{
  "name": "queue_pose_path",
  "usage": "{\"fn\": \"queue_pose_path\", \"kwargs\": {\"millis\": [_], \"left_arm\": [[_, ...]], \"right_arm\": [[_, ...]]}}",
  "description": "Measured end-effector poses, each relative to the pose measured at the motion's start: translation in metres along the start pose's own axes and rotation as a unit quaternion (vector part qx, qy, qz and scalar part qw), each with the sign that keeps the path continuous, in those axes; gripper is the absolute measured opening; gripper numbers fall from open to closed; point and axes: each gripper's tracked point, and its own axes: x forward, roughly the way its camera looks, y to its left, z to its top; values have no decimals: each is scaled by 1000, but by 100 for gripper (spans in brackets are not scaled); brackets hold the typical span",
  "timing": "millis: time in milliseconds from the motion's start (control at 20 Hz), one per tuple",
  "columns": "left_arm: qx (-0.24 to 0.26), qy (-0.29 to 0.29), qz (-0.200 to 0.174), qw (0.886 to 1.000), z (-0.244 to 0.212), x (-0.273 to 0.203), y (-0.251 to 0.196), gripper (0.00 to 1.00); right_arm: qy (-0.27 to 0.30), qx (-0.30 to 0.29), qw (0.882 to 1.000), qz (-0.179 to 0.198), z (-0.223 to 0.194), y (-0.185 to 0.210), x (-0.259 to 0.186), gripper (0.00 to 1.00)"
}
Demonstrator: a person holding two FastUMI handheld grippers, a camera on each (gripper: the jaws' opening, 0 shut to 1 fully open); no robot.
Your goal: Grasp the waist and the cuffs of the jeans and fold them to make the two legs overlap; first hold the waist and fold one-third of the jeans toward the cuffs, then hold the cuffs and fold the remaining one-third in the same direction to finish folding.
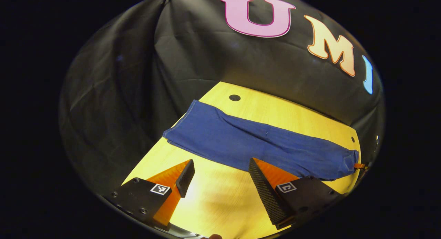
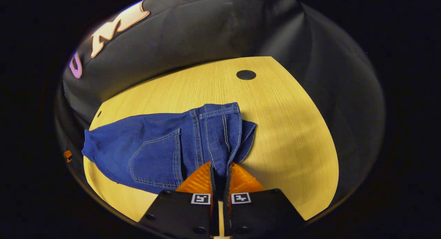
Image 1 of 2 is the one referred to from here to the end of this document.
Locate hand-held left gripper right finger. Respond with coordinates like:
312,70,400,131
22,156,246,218
248,158,345,230

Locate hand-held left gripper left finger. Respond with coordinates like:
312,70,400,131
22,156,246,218
105,159,195,231

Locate blue denim jeans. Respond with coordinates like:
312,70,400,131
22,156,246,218
163,100,360,181

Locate black backdrop cloth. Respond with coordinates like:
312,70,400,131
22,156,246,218
59,0,386,198

